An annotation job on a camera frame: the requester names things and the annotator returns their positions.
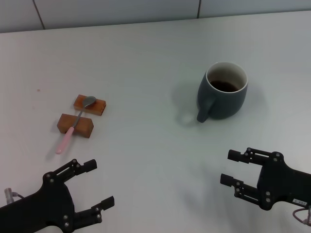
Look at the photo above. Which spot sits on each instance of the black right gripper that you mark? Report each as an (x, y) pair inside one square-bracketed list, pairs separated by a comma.
[(281, 184)]

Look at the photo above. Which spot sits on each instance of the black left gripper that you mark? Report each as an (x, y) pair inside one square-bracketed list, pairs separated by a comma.
[(51, 201)]

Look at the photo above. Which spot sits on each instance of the dark grey ceramic cup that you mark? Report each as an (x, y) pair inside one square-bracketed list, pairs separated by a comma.
[(226, 105)]

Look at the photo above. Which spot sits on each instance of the arched brown wooden block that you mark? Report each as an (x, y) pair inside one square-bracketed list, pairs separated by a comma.
[(83, 126)]

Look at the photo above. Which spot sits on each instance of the flat reddish wooden block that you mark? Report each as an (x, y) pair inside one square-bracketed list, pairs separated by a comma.
[(96, 108)]

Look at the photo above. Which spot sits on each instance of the dark coffee liquid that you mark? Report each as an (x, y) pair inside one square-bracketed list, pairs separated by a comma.
[(224, 86)]

